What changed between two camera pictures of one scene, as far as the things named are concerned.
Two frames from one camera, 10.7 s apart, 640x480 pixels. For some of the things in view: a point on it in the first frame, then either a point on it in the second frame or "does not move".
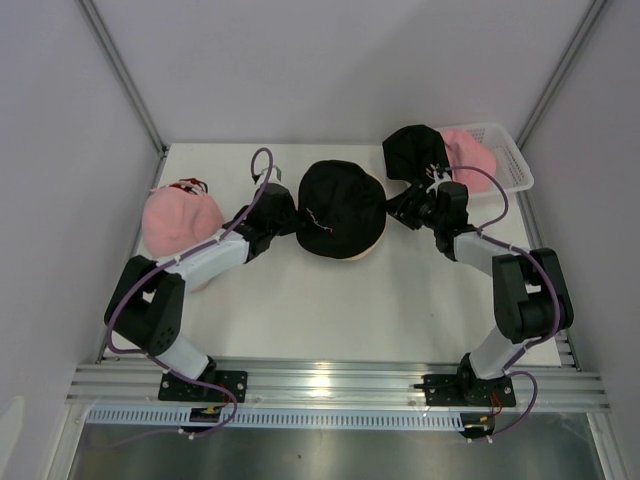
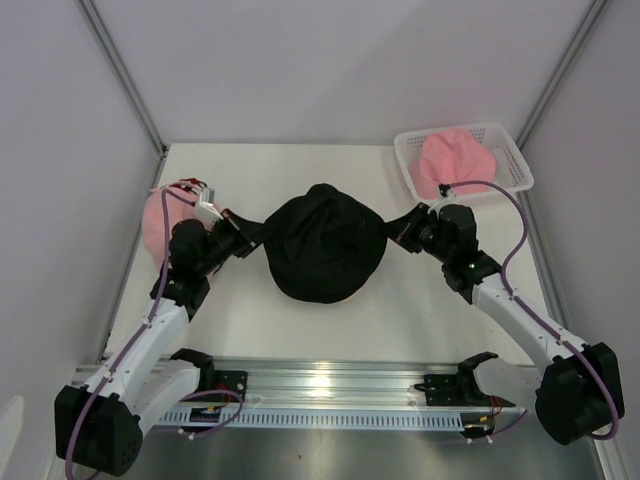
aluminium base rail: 541,385 does not move
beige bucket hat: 364,252 → 344,301
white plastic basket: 510,162 does not move
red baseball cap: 192,184 does not move
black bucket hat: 410,151 → 324,246
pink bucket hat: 462,150 does not move
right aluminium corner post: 558,73 does not move
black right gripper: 402,206 → 403,229
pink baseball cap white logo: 174,221 does not move
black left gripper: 293,226 → 246,233
